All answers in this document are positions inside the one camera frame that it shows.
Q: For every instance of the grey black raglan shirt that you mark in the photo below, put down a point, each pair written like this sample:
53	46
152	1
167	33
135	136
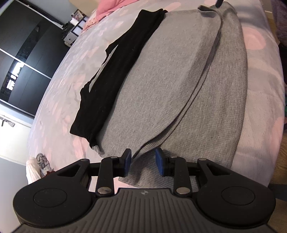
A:
175	81

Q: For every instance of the white bedside table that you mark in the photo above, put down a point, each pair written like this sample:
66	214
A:
72	30

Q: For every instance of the beige padded headboard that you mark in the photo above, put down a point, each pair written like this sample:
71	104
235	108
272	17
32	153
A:
91	4

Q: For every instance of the white door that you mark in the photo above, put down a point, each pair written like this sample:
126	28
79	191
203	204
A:
15	129

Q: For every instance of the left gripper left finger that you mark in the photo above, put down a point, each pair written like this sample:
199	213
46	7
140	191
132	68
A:
110	168

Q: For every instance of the floral pink pillow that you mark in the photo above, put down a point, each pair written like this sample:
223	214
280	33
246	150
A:
93	19

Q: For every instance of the black sliding wardrobe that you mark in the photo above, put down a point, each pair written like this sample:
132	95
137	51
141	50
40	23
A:
32	48

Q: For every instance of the white knit garment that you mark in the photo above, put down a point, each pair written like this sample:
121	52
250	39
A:
33	172

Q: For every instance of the pink dotted bed sheet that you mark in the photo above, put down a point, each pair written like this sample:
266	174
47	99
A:
261	136

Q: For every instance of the grey checked garment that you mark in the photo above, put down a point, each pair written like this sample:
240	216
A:
44	164

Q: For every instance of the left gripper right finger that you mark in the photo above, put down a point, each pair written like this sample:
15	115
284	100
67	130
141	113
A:
175	167

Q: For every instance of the photo frame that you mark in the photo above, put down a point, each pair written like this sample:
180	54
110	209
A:
78	15

